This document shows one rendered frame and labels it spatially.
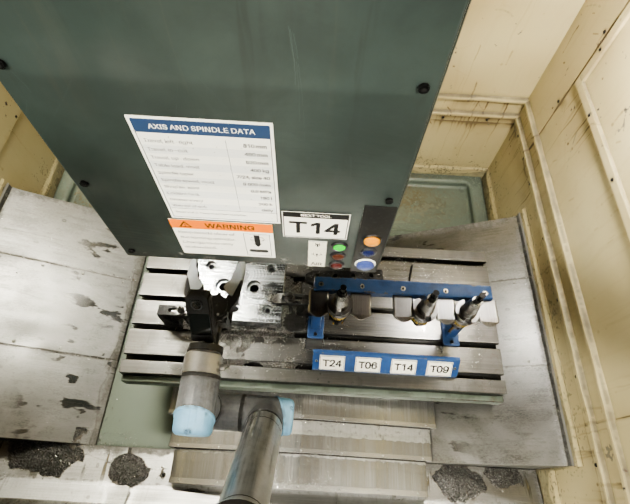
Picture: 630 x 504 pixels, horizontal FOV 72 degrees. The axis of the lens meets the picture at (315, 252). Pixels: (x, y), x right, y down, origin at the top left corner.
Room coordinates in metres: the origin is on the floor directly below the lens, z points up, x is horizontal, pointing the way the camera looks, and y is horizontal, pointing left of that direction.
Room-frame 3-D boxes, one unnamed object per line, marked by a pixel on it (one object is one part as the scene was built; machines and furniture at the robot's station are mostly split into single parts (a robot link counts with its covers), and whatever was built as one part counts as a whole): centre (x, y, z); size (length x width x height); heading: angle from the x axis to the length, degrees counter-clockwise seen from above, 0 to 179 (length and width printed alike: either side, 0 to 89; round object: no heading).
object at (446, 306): (0.43, -0.35, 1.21); 0.07 x 0.05 x 0.01; 0
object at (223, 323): (0.29, 0.21, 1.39); 0.12 x 0.08 x 0.09; 0
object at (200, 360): (0.21, 0.20, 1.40); 0.08 x 0.05 x 0.08; 90
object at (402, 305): (0.42, -0.24, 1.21); 0.07 x 0.05 x 0.01; 0
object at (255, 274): (0.56, 0.24, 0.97); 0.29 x 0.23 x 0.05; 90
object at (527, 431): (0.55, -0.44, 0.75); 0.89 x 0.70 x 0.26; 0
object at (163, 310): (0.46, 0.40, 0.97); 0.13 x 0.03 x 0.15; 90
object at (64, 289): (0.54, 0.87, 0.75); 0.89 x 0.67 x 0.26; 0
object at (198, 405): (0.13, 0.21, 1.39); 0.11 x 0.08 x 0.09; 0
